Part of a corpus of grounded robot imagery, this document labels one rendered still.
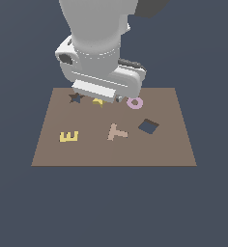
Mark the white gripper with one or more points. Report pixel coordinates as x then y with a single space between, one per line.
95 89

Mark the pink letter T block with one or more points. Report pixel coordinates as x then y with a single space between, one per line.
116 131

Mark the yellow star block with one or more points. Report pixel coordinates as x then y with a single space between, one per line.
99 102

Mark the yellow letter E block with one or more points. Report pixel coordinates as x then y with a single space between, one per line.
69 136

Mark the brown slotted board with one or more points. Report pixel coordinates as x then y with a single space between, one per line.
112 148

